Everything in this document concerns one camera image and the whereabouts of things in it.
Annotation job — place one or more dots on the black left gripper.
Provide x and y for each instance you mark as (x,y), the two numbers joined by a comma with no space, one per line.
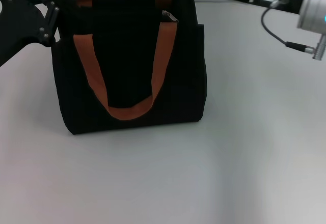
(20,23)

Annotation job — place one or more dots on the silver zipper pull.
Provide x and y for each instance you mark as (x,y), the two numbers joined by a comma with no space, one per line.
(170,16)

